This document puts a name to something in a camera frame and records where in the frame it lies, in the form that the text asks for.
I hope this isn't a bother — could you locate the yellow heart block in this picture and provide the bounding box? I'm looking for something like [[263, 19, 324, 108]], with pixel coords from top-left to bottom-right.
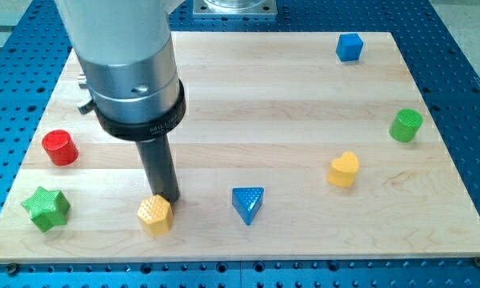
[[326, 151, 360, 187]]

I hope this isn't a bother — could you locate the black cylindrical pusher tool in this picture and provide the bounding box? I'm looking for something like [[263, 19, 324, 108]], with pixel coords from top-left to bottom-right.
[[136, 135, 180, 204]]

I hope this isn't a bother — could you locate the yellow hexagon block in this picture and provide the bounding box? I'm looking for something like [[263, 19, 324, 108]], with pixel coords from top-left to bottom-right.
[[137, 194, 174, 238]]

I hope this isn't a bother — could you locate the red cylinder block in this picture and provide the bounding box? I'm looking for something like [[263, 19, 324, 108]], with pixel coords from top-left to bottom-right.
[[42, 130, 79, 166]]

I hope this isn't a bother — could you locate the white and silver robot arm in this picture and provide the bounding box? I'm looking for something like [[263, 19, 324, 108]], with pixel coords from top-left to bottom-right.
[[55, 0, 186, 142]]

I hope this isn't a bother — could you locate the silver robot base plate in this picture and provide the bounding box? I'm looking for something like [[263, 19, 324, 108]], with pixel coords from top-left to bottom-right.
[[193, 0, 277, 16]]

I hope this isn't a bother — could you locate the green cylinder block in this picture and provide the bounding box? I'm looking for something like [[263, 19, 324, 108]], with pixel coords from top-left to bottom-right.
[[389, 108, 423, 142]]

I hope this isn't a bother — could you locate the blue cube block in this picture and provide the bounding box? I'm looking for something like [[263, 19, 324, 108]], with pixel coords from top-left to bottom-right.
[[336, 33, 364, 62]]

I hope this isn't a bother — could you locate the green star block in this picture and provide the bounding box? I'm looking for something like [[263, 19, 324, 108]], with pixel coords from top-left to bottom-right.
[[22, 186, 70, 233]]

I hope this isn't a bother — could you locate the wooden board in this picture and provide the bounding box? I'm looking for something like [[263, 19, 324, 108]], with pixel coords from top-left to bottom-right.
[[0, 32, 480, 264]]

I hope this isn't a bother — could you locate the blue triangle block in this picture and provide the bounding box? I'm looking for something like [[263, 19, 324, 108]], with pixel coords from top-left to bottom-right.
[[232, 186, 265, 226]]

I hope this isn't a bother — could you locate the blue perforated table plate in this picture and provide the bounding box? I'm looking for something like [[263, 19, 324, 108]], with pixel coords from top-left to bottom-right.
[[0, 1, 480, 287]]

